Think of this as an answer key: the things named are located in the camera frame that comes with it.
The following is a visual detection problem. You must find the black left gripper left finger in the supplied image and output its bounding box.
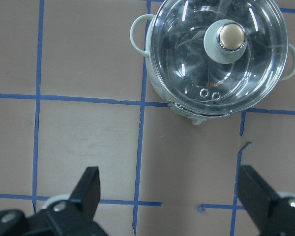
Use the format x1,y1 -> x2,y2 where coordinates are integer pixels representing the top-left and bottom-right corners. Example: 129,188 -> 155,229
69,167 -> 101,221

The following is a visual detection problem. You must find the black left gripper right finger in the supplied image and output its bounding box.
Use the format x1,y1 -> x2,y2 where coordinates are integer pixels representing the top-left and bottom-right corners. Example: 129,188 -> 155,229
237,165 -> 280,221

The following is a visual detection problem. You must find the glass pot lid with knob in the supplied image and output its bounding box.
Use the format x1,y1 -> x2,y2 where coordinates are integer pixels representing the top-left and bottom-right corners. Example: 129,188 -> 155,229
148,0 -> 289,116

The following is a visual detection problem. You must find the pale green electric pot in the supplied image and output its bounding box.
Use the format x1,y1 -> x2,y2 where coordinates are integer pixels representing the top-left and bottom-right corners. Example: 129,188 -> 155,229
129,0 -> 295,125

